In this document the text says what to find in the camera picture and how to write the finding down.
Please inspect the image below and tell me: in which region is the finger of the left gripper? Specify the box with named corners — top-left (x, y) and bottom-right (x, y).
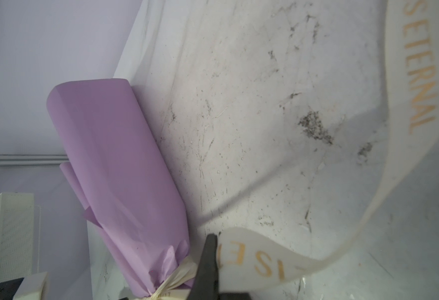
top-left (0, 271), bottom-right (50, 300)

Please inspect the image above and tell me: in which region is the cream ribbon roll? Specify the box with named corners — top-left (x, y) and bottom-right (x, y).
top-left (134, 1), bottom-right (439, 300)

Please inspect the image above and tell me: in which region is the pink purple wrapping paper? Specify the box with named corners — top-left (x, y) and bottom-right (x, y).
top-left (46, 79), bottom-right (190, 298)

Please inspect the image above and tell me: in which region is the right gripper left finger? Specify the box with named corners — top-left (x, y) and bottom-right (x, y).
top-left (187, 234), bottom-right (219, 300)

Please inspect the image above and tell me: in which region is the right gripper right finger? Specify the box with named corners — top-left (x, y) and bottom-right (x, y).
top-left (218, 292), bottom-right (252, 300)

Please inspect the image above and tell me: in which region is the lower white mesh shelf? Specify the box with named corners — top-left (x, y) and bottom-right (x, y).
top-left (0, 192), bottom-right (40, 283)

